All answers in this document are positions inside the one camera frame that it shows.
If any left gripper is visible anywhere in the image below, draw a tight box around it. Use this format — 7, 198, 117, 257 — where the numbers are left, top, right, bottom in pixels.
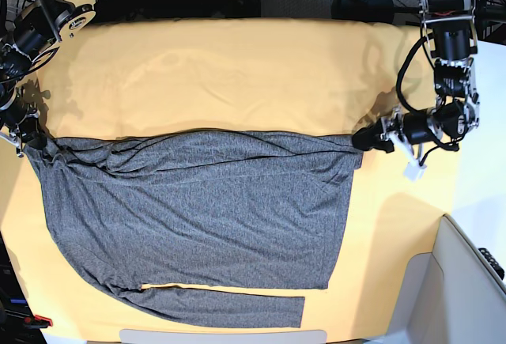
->
351, 108, 439, 153

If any grey long-sleeve T-shirt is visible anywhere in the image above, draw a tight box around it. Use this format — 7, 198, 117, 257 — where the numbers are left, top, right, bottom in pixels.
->
25, 130, 362, 328

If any dark round stool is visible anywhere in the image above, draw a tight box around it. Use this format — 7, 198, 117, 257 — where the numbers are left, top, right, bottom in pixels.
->
330, 0, 395, 24

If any red clamp left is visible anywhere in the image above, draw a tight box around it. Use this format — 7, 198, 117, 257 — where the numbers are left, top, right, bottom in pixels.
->
23, 315, 53, 329

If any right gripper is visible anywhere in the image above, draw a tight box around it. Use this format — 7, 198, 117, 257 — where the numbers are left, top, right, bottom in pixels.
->
1, 94, 47, 150

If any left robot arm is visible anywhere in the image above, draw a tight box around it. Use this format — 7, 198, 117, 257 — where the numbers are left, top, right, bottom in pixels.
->
352, 0, 479, 153

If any yellow table cloth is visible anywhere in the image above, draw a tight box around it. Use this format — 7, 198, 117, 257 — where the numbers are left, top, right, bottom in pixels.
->
1, 19, 461, 342

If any black remote control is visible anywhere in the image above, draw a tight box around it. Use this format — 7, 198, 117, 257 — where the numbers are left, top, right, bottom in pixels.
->
478, 248, 505, 281

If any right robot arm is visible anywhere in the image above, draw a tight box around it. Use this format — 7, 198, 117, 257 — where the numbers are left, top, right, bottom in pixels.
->
1, 0, 97, 157

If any white box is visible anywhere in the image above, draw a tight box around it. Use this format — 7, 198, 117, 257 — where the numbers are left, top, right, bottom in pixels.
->
384, 215, 505, 343

